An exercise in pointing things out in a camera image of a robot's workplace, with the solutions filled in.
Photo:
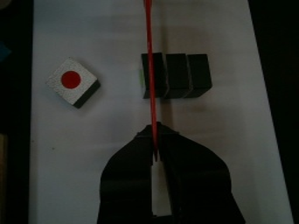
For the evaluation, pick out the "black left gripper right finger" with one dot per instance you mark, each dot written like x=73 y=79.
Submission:
x=198 y=180

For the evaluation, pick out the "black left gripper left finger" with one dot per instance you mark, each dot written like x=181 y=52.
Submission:
x=129 y=175

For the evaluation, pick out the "toy sushi piece green centre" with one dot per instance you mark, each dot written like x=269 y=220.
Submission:
x=158 y=75

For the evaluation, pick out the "red plastic toy knife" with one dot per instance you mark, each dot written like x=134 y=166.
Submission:
x=150 y=58

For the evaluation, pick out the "toy sushi piece red centre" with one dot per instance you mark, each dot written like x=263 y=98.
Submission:
x=71 y=80

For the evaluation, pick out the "black toy sushi roll piece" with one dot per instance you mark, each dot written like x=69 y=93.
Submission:
x=201 y=74
x=178 y=75

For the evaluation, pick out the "white cutting board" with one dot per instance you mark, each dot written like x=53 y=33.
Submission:
x=98 y=145

